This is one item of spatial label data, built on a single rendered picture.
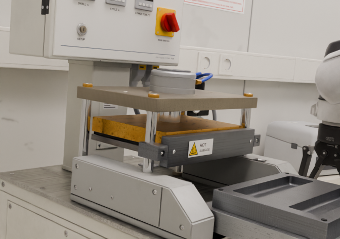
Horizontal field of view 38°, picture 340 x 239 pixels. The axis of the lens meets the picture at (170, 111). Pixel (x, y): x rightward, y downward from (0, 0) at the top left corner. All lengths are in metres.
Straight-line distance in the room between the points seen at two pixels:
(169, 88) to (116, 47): 0.16
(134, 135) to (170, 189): 0.15
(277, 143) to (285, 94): 0.27
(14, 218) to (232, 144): 0.41
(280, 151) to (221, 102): 1.06
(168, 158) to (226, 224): 0.13
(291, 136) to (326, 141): 0.71
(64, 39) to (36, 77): 0.51
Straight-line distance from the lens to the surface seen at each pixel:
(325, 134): 1.11
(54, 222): 0.84
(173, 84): 0.81
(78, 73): 0.96
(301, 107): 2.15
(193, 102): 0.75
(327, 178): 1.82
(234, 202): 0.67
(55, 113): 1.39
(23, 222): 0.92
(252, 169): 0.90
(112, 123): 0.81
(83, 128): 0.82
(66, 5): 0.85
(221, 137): 0.81
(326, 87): 0.98
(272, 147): 1.88
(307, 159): 1.16
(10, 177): 0.94
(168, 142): 0.71
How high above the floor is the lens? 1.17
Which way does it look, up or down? 6 degrees down
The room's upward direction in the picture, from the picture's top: 5 degrees clockwise
